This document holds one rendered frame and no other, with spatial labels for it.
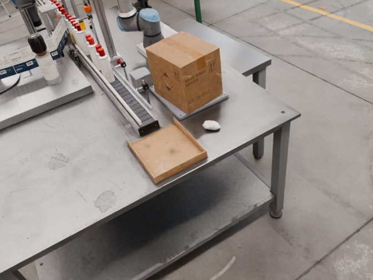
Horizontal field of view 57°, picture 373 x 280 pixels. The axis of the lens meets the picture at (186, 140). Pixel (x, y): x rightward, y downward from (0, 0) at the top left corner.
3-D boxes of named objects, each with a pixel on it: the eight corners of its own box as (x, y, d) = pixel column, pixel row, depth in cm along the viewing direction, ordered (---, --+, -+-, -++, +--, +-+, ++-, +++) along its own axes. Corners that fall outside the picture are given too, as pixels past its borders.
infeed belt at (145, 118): (58, 28, 282) (55, 24, 279) (67, 25, 284) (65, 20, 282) (142, 134, 169) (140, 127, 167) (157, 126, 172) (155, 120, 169)
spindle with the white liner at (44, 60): (45, 81, 212) (24, 35, 192) (59, 75, 215) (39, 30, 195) (49, 87, 206) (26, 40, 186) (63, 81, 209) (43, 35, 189)
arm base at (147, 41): (139, 45, 233) (136, 31, 226) (157, 36, 239) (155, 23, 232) (151, 53, 224) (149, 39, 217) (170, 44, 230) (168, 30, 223)
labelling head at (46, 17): (51, 42, 253) (36, 7, 236) (68, 36, 257) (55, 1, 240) (56, 49, 243) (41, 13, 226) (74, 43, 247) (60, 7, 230)
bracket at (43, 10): (38, 8, 236) (37, 6, 235) (53, 3, 239) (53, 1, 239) (41, 13, 227) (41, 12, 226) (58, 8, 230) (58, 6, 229)
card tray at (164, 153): (127, 145, 166) (125, 139, 163) (175, 123, 174) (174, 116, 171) (155, 184, 145) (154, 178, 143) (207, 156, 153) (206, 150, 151)
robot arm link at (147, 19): (159, 35, 219) (156, 14, 210) (139, 35, 222) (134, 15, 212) (162, 26, 228) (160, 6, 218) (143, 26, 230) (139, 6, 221)
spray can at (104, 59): (105, 80, 203) (94, 49, 189) (113, 77, 205) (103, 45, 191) (108, 84, 200) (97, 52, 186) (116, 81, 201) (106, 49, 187)
